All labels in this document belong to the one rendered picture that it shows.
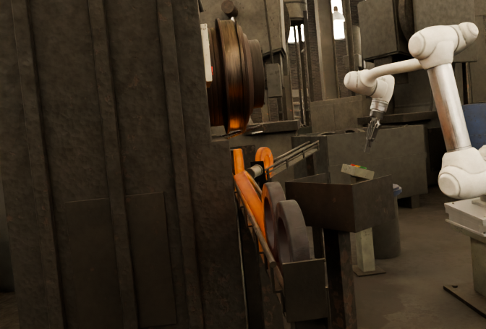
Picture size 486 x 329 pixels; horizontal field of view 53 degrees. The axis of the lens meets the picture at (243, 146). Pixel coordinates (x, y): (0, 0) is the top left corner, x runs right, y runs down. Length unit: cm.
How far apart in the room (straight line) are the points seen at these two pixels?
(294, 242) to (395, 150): 364
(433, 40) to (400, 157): 237
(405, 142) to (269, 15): 172
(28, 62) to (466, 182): 170
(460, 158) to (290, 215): 142
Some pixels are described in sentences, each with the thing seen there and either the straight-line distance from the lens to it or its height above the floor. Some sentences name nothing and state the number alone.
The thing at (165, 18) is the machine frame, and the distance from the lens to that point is 153.
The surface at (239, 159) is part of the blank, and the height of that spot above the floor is 77.
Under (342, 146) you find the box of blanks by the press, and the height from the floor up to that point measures 64.
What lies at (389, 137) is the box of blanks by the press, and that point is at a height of 67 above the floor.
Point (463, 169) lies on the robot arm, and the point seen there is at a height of 64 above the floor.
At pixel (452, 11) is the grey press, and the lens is 566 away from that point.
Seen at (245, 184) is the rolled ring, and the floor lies 76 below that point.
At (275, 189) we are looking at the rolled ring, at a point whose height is 77.
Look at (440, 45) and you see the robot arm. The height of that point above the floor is 117.
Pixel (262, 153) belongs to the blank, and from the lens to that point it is 245.
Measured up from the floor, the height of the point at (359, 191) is 69.
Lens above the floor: 93
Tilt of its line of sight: 3 degrees down
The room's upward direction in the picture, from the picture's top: 5 degrees counter-clockwise
